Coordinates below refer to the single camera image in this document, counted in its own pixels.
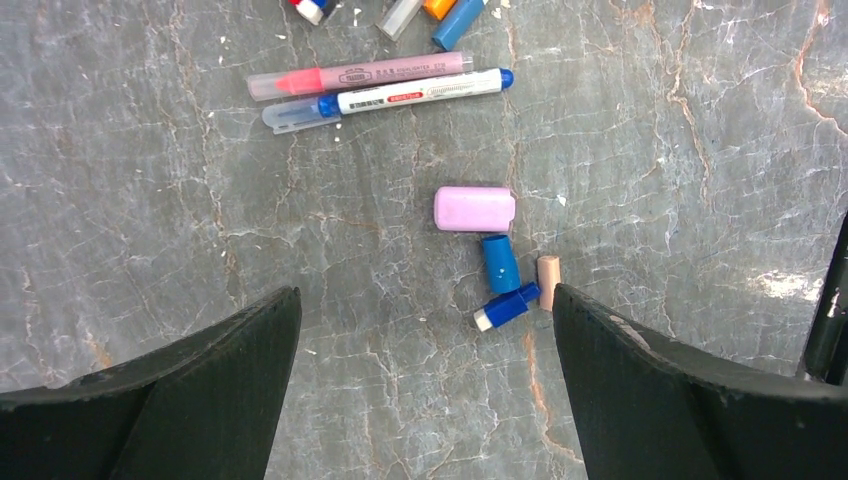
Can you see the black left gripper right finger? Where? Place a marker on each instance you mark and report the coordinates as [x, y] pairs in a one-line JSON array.
[[647, 406]]

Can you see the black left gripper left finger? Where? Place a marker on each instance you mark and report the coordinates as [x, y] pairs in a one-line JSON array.
[[204, 407]]

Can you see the peach marker cap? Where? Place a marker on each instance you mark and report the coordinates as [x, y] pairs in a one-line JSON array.
[[548, 276]]

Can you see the small blue white cap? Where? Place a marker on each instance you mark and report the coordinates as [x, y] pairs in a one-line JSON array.
[[506, 307]]

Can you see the light blue marker cap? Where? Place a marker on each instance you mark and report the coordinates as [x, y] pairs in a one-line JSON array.
[[501, 264]]

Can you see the blue white marker clear cap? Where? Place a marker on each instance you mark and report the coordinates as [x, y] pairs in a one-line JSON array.
[[296, 115]]

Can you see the pink highlighter clear cap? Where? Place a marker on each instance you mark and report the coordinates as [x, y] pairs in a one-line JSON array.
[[318, 80]]

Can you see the white marker red tip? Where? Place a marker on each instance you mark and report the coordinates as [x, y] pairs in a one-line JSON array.
[[314, 11]]

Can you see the white marker orange tip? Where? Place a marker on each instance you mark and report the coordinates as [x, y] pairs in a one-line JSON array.
[[438, 9]]

